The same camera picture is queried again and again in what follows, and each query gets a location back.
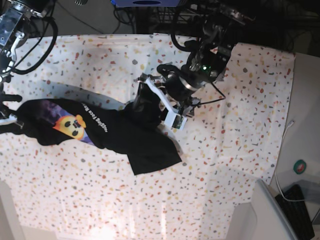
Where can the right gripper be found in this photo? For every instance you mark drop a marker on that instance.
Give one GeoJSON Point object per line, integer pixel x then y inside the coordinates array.
{"type": "Point", "coordinates": [7, 116]}

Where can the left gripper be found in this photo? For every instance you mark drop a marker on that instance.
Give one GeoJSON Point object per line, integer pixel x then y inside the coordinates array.
{"type": "Point", "coordinates": [175, 88]}

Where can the black printed t-shirt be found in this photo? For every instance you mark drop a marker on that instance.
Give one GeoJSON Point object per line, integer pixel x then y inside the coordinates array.
{"type": "Point", "coordinates": [85, 116]}

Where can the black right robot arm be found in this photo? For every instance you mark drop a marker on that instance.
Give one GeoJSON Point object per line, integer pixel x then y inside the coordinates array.
{"type": "Point", "coordinates": [14, 31]}

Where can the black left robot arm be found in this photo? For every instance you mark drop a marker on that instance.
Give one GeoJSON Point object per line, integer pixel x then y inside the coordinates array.
{"type": "Point", "coordinates": [209, 52]}

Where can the terrazzo pattern tablecloth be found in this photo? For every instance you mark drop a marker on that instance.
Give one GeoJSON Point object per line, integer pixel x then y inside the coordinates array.
{"type": "Point", "coordinates": [82, 192]}

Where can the blue box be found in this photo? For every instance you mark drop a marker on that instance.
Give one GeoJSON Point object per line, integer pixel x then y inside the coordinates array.
{"type": "Point", "coordinates": [146, 3]}

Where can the green tape roll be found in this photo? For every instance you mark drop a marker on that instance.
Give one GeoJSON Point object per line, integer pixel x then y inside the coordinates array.
{"type": "Point", "coordinates": [299, 167]}

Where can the grey monitor edge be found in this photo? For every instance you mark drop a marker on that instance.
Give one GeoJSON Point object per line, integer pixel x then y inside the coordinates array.
{"type": "Point", "coordinates": [271, 222]}

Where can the black keyboard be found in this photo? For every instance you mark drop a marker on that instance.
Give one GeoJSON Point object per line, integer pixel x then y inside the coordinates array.
{"type": "Point", "coordinates": [296, 212]}

